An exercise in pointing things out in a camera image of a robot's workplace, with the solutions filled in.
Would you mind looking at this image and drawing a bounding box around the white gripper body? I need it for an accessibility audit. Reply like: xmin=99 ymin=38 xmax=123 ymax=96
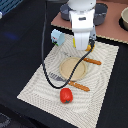
xmin=69 ymin=9 xmax=96 ymax=50

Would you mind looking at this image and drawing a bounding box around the light blue cup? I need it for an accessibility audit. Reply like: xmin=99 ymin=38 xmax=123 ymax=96
xmin=51 ymin=29 xmax=65 ymax=46

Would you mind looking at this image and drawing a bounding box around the red toy pepper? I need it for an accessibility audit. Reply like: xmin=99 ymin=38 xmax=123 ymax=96
xmin=60 ymin=88 xmax=73 ymax=104

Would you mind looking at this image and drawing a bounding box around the toy bread loaf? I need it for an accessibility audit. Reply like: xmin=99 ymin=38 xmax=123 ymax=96
xmin=85 ymin=45 xmax=95 ymax=52

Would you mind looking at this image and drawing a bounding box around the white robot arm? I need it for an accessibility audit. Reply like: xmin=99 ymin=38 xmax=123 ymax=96
xmin=68 ymin=0 xmax=96 ymax=50

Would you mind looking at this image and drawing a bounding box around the large grey pot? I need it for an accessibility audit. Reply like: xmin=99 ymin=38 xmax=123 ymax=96
xmin=94 ymin=3 xmax=108 ymax=25

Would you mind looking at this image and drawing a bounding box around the small grey pot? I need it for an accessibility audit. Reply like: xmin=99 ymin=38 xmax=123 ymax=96
xmin=60 ymin=4 xmax=70 ymax=21

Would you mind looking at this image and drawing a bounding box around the brown wooden board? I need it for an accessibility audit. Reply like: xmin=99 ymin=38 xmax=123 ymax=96
xmin=50 ymin=0 xmax=128 ymax=45

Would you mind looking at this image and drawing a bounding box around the beige bowl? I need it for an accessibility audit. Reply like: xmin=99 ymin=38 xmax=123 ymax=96
xmin=121 ymin=7 xmax=128 ymax=30

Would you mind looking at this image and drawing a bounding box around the round wooden plate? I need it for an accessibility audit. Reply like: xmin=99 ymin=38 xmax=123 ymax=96
xmin=59 ymin=57 xmax=87 ymax=81

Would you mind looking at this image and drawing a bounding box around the white woven placemat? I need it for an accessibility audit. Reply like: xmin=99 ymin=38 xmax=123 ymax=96
xmin=16 ymin=33 xmax=120 ymax=128

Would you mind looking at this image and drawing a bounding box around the blue dish rack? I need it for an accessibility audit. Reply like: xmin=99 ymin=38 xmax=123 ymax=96
xmin=0 ymin=0 xmax=23 ymax=15

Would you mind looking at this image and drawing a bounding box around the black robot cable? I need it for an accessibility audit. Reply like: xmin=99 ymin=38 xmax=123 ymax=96
xmin=40 ymin=0 xmax=96 ymax=90

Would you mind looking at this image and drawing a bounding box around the knife with orange handle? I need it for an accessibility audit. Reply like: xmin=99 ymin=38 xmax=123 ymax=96
xmin=83 ymin=58 xmax=102 ymax=65

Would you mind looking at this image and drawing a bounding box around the fork with orange handle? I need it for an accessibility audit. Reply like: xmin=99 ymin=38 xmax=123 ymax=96
xmin=48 ymin=72 xmax=90 ymax=92

